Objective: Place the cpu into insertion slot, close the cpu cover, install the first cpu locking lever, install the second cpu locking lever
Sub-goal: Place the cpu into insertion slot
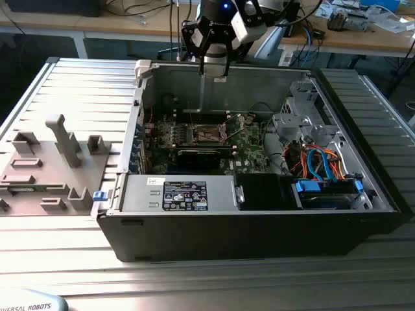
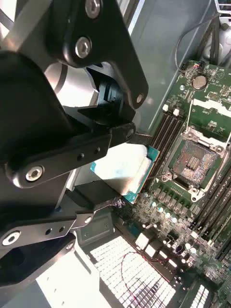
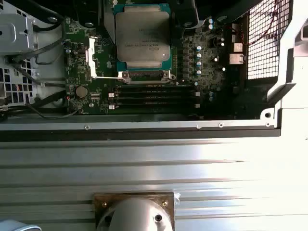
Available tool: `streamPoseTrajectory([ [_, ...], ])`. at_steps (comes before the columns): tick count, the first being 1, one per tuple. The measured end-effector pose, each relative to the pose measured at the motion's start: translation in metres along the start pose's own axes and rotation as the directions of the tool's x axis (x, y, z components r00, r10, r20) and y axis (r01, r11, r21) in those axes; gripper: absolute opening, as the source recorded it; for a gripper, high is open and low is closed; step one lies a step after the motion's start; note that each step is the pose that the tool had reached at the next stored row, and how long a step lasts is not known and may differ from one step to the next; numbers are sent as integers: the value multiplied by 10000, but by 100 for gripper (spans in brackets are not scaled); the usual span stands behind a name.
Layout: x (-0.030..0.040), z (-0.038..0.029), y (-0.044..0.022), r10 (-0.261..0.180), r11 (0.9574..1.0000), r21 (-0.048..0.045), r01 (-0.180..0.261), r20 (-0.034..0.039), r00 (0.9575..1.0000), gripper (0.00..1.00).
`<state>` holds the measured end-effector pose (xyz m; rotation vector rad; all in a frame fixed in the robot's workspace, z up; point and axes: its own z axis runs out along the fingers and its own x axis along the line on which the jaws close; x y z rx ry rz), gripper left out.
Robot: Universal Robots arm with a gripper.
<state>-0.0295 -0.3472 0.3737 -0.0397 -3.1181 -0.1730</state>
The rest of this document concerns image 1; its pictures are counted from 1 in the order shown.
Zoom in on hard disk in blue carrier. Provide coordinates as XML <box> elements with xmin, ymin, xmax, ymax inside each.
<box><xmin>290</xmin><ymin>179</ymin><xmax>364</xmax><ymax>210</ymax></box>

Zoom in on silver CPU with green edge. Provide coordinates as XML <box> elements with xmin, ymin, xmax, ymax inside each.
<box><xmin>203</xmin><ymin>53</ymin><xmax>227</xmax><ymax>78</ymax></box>

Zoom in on thin blue wire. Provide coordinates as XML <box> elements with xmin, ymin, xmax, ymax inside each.
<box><xmin>306</xmin><ymin>148</ymin><xmax>325</xmax><ymax>181</ymax></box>

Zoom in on grey Universal Robots teach pendant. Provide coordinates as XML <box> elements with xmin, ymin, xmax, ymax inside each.
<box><xmin>0</xmin><ymin>288</ymin><xmax>69</xmax><ymax>311</ymax></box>

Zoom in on black drive bay box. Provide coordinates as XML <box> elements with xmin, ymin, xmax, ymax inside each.
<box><xmin>233</xmin><ymin>172</ymin><xmax>296</xmax><ymax>212</ymax></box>

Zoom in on pale grey slanted stand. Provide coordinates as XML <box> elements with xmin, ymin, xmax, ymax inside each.
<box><xmin>252</xmin><ymin>19</ymin><xmax>289</xmax><ymax>64</ymax></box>

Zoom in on black open PC case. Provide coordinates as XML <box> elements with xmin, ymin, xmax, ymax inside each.
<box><xmin>96</xmin><ymin>60</ymin><xmax>411</xmax><ymax>263</ymax></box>

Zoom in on grey power supply with label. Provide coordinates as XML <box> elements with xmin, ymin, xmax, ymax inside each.
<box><xmin>119</xmin><ymin>174</ymin><xmax>241</xmax><ymax>213</ymax></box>

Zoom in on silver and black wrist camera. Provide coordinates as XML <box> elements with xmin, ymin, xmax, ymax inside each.
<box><xmin>230</xmin><ymin>12</ymin><xmax>259</xmax><ymax>43</ymax></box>

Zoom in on dark CPU cooler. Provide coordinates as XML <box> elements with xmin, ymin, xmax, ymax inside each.
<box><xmin>326</xmin><ymin>8</ymin><xmax>350</xmax><ymax>32</ymax></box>

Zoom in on light wooden desk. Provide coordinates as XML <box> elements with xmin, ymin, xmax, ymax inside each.
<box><xmin>278</xmin><ymin>0</ymin><xmax>415</xmax><ymax>61</ymax></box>
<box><xmin>0</xmin><ymin>0</ymin><xmax>202</xmax><ymax>59</ymax></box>

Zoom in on blue box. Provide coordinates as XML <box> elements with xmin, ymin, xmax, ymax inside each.
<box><xmin>359</xmin><ymin>0</ymin><xmax>401</xmax><ymax>13</ymax></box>

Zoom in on grey metal drive cage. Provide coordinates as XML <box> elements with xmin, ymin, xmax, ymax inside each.
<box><xmin>271</xmin><ymin>80</ymin><xmax>345</xmax><ymax>153</ymax></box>

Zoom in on flat blue wire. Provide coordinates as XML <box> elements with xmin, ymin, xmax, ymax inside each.
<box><xmin>316</xmin><ymin>147</ymin><xmax>340</xmax><ymax>184</ymax></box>

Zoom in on metal socket cover frame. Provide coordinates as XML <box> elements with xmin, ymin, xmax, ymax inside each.
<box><xmin>220</xmin><ymin>113</ymin><xmax>246</xmax><ymax>141</ymax></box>

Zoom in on green motherboard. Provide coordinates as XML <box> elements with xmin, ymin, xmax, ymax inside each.
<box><xmin>144</xmin><ymin>111</ymin><xmax>272</xmax><ymax>175</ymax></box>

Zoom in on grey parts rack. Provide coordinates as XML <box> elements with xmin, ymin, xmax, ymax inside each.
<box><xmin>0</xmin><ymin>113</ymin><xmax>113</xmax><ymax>217</ymax></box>

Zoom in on CPU socket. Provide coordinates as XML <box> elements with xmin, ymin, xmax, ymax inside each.
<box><xmin>193</xmin><ymin>124</ymin><xmax>228</xmax><ymax>146</ymax></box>

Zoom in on black graphics card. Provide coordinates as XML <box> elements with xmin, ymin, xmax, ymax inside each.
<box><xmin>174</xmin><ymin>147</ymin><xmax>223</xmax><ymax>169</ymax></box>

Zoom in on beige case latch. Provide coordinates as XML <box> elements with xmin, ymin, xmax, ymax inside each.
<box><xmin>134</xmin><ymin>60</ymin><xmax>153</xmax><ymax>80</ymax></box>

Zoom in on black monitor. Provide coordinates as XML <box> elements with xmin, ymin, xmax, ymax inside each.
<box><xmin>5</xmin><ymin>0</ymin><xmax>103</xmax><ymax>17</ymax></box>

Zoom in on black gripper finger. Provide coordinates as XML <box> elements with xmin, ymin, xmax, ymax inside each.
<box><xmin>180</xmin><ymin>16</ymin><xmax>210</xmax><ymax>76</ymax></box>
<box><xmin>224</xmin><ymin>27</ymin><xmax>237</xmax><ymax>78</ymax></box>

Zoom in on orange wire bundle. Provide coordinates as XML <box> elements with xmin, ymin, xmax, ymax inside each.
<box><xmin>288</xmin><ymin>145</ymin><xmax>347</xmax><ymax>181</ymax></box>

